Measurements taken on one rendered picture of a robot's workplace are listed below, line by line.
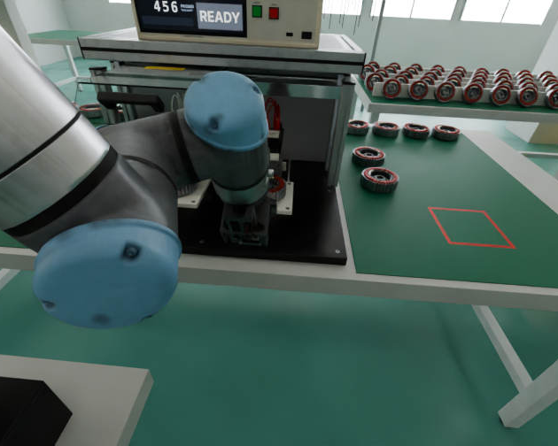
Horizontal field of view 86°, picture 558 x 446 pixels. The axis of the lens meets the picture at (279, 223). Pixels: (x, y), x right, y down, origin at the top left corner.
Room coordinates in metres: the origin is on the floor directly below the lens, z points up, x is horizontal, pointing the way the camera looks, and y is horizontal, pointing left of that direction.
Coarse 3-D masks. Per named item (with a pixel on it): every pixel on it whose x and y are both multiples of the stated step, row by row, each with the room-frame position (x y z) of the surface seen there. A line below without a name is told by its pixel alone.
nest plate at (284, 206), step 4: (288, 184) 0.75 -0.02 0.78; (292, 184) 0.75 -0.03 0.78; (288, 188) 0.73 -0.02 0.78; (292, 188) 0.73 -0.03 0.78; (288, 192) 0.71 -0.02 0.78; (292, 192) 0.71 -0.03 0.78; (284, 196) 0.68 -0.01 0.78; (288, 196) 0.69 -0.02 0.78; (292, 196) 0.69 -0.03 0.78; (280, 200) 0.67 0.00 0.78; (284, 200) 0.67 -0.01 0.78; (288, 200) 0.67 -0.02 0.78; (280, 204) 0.65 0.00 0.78; (284, 204) 0.65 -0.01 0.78; (288, 204) 0.65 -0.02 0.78; (280, 208) 0.63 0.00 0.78; (284, 208) 0.63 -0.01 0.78; (288, 208) 0.63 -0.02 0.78; (276, 212) 0.62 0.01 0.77; (280, 212) 0.62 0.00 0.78; (284, 212) 0.62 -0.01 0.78; (288, 212) 0.62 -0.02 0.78
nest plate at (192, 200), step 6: (210, 180) 0.76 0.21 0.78; (198, 186) 0.72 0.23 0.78; (204, 186) 0.72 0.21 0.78; (192, 192) 0.68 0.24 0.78; (198, 192) 0.69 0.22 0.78; (204, 192) 0.70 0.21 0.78; (180, 198) 0.65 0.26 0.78; (186, 198) 0.65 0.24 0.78; (192, 198) 0.65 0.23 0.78; (198, 198) 0.65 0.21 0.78; (180, 204) 0.63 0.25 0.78; (186, 204) 0.63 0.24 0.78; (192, 204) 0.63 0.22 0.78; (198, 204) 0.64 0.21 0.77
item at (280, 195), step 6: (270, 180) 0.72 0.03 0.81; (276, 180) 0.71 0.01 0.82; (282, 180) 0.71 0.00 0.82; (270, 186) 0.69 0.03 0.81; (276, 186) 0.68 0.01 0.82; (282, 186) 0.68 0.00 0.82; (270, 192) 0.65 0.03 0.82; (276, 192) 0.65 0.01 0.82; (282, 192) 0.66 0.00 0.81; (276, 198) 0.65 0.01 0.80; (282, 198) 0.66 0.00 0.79
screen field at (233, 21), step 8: (200, 8) 0.83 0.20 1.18; (208, 8) 0.83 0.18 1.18; (216, 8) 0.83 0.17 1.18; (224, 8) 0.83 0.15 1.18; (232, 8) 0.83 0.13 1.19; (240, 8) 0.83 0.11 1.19; (200, 16) 0.83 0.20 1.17; (208, 16) 0.83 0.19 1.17; (216, 16) 0.83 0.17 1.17; (224, 16) 0.83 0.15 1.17; (232, 16) 0.83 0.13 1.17; (240, 16) 0.83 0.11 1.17; (200, 24) 0.83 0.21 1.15; (208, 24) 0.83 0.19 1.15; (216, 24) 0.83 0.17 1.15; (224, 24) 0.83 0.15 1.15; (232, 24) 0.83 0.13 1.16; (240, 24) 0.83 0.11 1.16
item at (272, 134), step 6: (270, 132) 0.78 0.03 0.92; (276, 132) 0.79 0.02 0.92; (282, 132) 0.85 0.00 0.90; (270, 138) 0.74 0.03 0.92; (276, 138) 0.74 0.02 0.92; (282, 138) 0.80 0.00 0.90; (270, 144) 0.74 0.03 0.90; (276, 144) 0.74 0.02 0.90; (270, 150) 0.74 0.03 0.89; (276, 150) 0.74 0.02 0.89; (270, 156) 0.72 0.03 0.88; (276, 156) 0.72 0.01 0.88
